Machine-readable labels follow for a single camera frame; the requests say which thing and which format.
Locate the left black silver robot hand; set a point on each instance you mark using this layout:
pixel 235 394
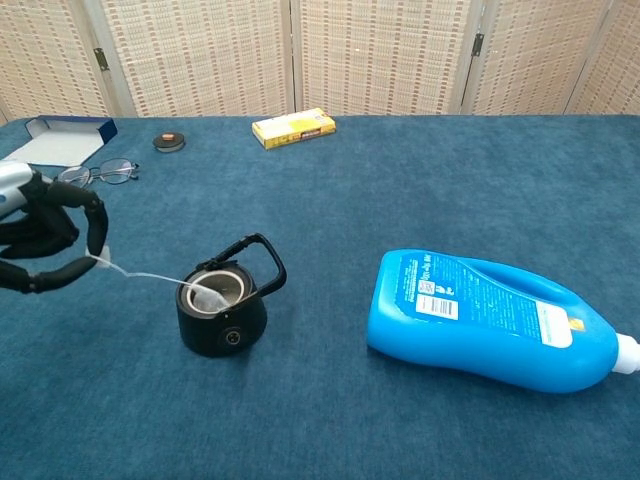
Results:
pixel 45 225

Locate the black round lid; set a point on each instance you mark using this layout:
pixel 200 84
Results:
pixel 169 145

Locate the black thin-rimmed eyeglasses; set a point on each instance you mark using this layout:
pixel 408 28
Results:
pixel 75 175

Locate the open blue white box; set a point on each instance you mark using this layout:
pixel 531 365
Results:
pixel 55 147

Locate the yellow cardboard box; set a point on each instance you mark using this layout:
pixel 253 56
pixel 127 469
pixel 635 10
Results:
pixel 290 130

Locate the blue felt table cover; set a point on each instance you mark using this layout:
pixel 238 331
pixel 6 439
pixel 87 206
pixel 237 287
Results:
pixel 350 210

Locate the beige woven folding screen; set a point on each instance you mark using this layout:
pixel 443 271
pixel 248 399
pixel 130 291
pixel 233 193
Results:
pixel 375 60

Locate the blue detergent bottle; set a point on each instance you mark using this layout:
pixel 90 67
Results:
pixel 475 340

